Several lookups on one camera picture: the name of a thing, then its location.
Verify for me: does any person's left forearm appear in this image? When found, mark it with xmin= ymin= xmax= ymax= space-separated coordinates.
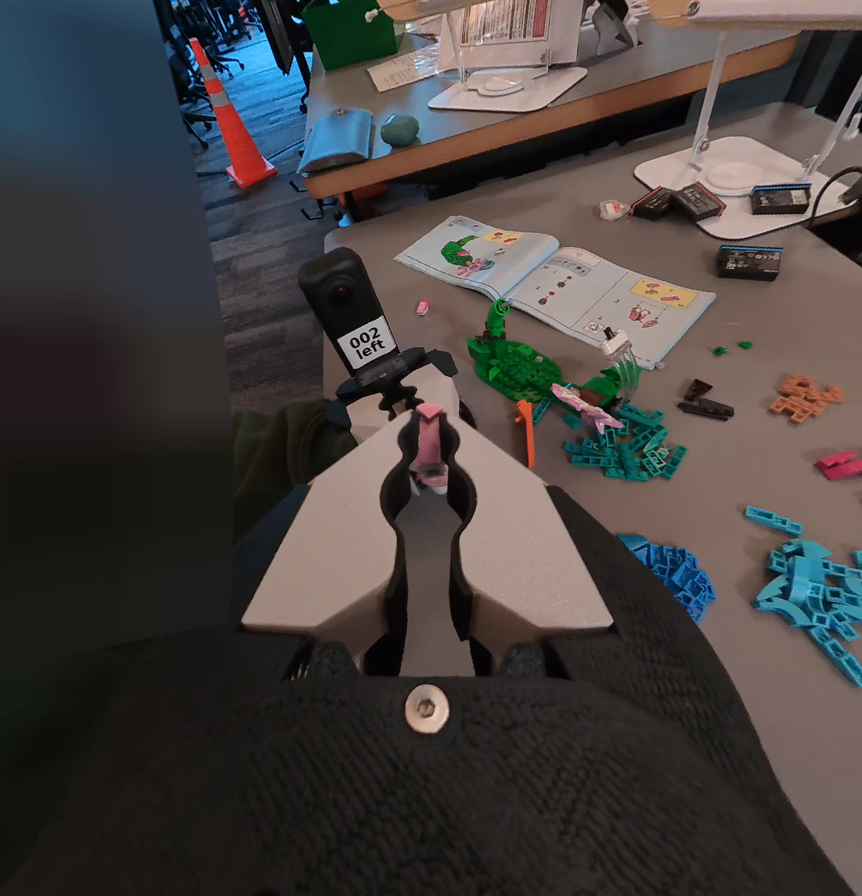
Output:
xmin=233 ymin=399 xmax=365 ymax=525

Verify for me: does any long orange lego piece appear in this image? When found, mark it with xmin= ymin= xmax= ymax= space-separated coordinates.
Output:
xmin=515 ymin=399 xmax=538 ymax=469

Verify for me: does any black office chair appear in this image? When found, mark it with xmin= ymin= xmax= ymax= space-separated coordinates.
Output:
xmin=165 ymin=35 xmax=246 ymax=149

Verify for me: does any black cable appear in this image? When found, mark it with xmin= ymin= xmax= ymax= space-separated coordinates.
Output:
xmin=809 ymin=164 xmax=862 ymax=232

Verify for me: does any pink lego flower piece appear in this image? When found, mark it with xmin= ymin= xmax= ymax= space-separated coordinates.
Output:
xmin=410 ymin=402 xmax=451 ymax=498

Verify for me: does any clear white lego piece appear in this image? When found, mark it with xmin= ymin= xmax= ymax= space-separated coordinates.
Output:
xmin=602 ymin=325 xmax=643 ymax=385

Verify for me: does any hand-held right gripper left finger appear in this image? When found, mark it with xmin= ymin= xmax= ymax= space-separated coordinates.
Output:
xmin=240 ymin=409 xmax=422 ymax=676

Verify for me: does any open lego instruction booklet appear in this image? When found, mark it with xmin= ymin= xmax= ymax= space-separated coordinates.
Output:
xmin=393 ymin=215 xmax=716 ymax=370

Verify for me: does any pile of light blue lego pieces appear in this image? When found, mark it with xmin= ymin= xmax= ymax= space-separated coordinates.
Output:
xmin=746 ymin=504 xmax=862 ymax=688

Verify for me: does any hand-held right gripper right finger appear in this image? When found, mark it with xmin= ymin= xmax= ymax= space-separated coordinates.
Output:
xmin=438 ymin=409 xmax=617 ymax=678

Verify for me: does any green box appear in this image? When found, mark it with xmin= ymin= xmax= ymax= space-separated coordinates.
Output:
xmin=301 ymin=0 xmax=397 ymax=71

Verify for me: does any pile of magenta lego pieces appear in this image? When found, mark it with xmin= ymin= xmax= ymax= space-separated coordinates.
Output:
xmin=814 ymin=451 xmax=862 ymax=533

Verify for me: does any pile of tan lego pieces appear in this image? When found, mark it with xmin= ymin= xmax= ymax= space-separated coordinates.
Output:
xmin=768 ymin=373 xmax=845 ymax=424

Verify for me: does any green lego plant build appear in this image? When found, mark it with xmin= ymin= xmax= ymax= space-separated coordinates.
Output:
xmin=467 ymin=297 xmax=628 ymax=429

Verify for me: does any black camera battery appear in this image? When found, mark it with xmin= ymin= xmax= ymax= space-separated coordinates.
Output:
xmin=630 ymin=185 xmax=684 ymax=222
xmin=672 ymin=183 xmax=726 ymax=224
xmin=716 ymin=245 xmax=783 ymax=282
xmin=750 ymin=183 xmax=812 ymax=215

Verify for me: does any printed paper sheet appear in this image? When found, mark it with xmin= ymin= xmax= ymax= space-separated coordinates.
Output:
xmin=366 ymin=52 xmax=439 ymax=92

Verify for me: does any orange traffic cone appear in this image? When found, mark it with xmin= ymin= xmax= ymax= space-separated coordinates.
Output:
xmin=189 ymin=38 xmax=278 ymax=190

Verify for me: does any wood edged table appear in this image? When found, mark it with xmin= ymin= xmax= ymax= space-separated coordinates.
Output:
xmin=301 ymin=28 xmax=803 ymax=204

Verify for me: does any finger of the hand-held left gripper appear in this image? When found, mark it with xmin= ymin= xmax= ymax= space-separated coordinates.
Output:
xmin=406 ymin=371 xmax=477 ymax=429
xmin=348 ymin=384 xmax=412 ymax=449

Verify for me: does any white stand with sign holder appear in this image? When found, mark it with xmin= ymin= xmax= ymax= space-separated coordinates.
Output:
xmin=428 ymin=0 xmax=589 ymax=113

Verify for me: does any pile of teal lego pieces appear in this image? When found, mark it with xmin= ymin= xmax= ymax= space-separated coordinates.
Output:
xmin=562 ymin=402 xmax=689 ymax=484

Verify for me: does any blue grey pouch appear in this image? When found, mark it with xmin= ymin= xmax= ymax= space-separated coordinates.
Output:
xmin=296 ymin=108 xmax=373 ymax=175

